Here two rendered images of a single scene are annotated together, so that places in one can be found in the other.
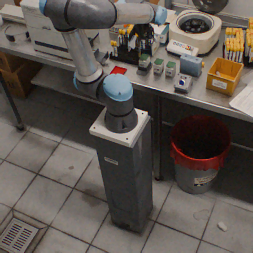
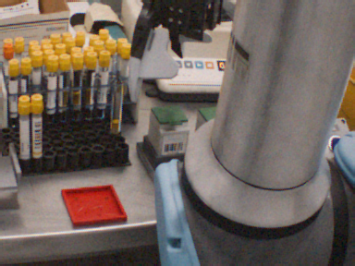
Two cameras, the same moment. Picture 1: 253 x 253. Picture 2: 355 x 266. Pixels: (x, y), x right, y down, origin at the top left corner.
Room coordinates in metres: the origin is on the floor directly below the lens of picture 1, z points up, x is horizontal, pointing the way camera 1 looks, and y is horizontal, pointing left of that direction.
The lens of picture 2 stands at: (1.01, 0.49, 1.40)
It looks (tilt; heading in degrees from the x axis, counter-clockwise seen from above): 32 degrees down; 310
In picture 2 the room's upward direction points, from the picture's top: 5 degrees clockwise
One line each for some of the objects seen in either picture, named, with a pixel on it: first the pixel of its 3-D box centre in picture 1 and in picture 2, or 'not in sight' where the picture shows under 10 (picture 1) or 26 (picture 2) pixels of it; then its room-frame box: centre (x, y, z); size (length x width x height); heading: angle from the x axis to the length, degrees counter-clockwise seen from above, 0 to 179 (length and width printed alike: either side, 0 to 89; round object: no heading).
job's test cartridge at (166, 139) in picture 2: (144, 62); (167, 138); (1.47, -0.13, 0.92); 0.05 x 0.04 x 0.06; 150
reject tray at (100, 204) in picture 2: (118, 71); (92, 205); (1.47, 0.00, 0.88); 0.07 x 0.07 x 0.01; 59
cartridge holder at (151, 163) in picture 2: (144, 66); (165, 155); (1.47, -0.13, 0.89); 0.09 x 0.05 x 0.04; 149
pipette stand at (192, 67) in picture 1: (190, 65); not in sight; (1.40, -0.36, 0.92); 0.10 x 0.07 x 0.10; 54
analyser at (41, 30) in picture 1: (63, 19); not in sight; (1.78, 0.27, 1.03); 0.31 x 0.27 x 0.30; 59
